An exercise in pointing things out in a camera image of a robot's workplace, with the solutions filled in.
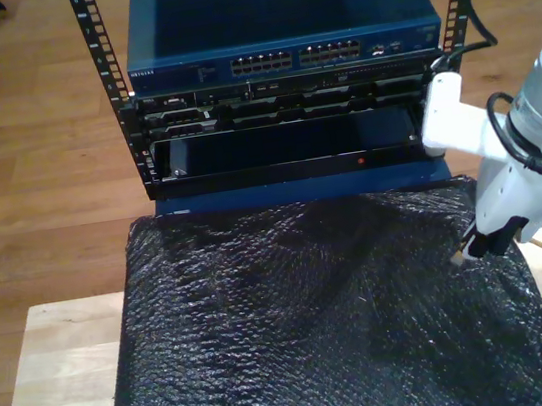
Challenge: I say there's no black rack server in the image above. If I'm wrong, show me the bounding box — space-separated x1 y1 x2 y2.
134 53 450 145

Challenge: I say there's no black bubble wrap mat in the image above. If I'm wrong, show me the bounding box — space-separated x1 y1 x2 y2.
74 160 542 406

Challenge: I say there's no blue base shelf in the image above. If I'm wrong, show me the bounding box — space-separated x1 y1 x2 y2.
152 157 455 226

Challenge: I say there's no blue network switch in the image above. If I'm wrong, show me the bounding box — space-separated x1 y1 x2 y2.
116 0 447 100

